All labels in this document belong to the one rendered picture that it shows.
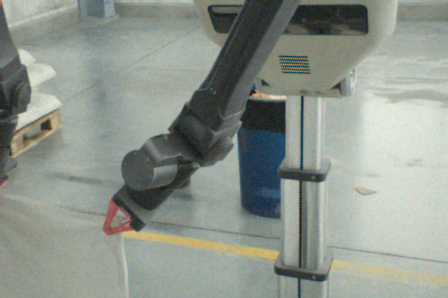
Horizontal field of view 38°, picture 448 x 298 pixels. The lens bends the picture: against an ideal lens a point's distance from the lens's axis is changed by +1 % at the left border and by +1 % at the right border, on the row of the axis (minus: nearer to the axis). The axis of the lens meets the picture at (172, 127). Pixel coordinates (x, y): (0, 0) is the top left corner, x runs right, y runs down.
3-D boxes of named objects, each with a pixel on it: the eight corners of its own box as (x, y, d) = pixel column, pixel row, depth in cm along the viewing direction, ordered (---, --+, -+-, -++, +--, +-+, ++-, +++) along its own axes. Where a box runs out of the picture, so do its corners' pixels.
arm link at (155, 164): (239, 142, 92) (201, 101, 95) (197, 147, 83) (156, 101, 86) (191, 198, 97) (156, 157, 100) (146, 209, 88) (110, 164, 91)
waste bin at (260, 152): (330, 187, 363) (333, 75, 342) (314, 229, 318) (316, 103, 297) (246, 178, 381) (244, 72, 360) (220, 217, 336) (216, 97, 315)
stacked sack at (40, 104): (66, 110, 491) (63, 90, 486) (15, 139, 432) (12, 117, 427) (18, 106, 506) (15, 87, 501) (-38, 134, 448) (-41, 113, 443)
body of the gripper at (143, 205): (108, 200, 96) (138, 171, 93) (134, 175, 105) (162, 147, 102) (138, 231, 96) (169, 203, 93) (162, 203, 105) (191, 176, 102)
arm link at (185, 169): (211, 163, 96) (190, 134, 98) (186, 168, 90) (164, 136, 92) (181, 190, 99) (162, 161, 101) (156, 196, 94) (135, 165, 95)
